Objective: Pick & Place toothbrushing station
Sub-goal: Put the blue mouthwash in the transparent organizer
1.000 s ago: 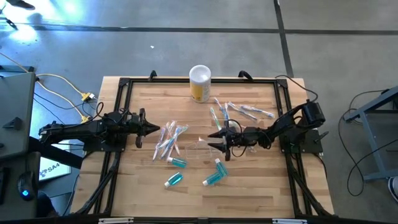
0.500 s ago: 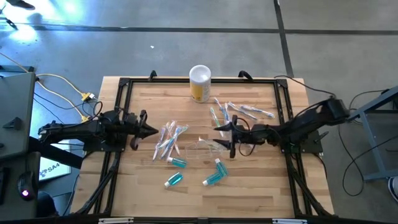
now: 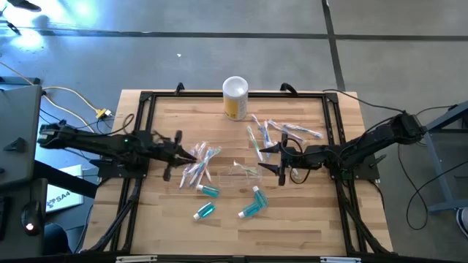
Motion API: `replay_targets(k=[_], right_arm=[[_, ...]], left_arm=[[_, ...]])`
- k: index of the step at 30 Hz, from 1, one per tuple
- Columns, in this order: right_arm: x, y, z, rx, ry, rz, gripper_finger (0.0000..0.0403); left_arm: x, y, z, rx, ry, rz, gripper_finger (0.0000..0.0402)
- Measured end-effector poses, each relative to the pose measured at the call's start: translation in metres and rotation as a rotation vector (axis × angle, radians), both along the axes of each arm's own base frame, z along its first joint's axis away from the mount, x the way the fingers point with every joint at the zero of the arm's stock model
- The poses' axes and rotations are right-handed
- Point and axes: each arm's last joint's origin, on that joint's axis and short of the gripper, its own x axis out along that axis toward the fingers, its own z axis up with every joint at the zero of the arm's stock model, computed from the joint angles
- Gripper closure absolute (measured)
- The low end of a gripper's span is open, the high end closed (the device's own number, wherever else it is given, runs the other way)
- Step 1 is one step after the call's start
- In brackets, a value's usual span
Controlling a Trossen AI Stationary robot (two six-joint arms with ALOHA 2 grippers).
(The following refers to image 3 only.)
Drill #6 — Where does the white printed sign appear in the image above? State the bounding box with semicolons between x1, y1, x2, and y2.
45;164;85;214

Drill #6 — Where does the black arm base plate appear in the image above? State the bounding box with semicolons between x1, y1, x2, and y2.
89;158;151;180
326;150;388;183

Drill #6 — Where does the blue-grey metal table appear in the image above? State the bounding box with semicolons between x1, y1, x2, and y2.
420;100;468;216

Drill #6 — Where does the black computer mouse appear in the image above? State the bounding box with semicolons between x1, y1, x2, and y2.
20;200;45;237

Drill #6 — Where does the black metal bar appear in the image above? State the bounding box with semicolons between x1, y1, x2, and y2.
34;160;99;200

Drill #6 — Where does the orange toothbrush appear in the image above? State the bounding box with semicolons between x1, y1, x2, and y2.
197;141;213;183

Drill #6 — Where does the yellow cable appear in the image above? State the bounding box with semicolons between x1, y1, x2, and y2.
0;61;107;114
43;94;97;134

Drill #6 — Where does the black plastic bracket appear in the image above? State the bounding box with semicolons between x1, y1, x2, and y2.
2;137;27;153

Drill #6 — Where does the person's shoe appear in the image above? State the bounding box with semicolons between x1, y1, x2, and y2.
456;207;468;239

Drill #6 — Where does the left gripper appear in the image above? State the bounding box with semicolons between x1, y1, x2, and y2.
151;130;197;181

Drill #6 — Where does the silver metal bracket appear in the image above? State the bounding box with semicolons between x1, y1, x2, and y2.
115;255;159;263
320;256;363;263

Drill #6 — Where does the green toothbrush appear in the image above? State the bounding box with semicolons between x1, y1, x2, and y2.
246;126;265;162
195;146;223;186
233;160;261;177

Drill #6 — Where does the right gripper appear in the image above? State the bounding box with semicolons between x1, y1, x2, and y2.
257;133;312;186

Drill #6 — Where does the clear plastic zip bag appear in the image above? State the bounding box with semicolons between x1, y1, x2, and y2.
218;164;263;189

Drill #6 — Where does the person's leg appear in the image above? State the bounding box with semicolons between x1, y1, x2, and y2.
43;223;73;256

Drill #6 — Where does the grey desk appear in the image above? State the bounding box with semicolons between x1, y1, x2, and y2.
0;75;49;259

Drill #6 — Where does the white yellow wipes canister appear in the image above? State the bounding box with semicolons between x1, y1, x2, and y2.
222;75;249;121

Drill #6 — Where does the black chair base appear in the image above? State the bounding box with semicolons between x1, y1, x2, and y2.
0;0;42;37

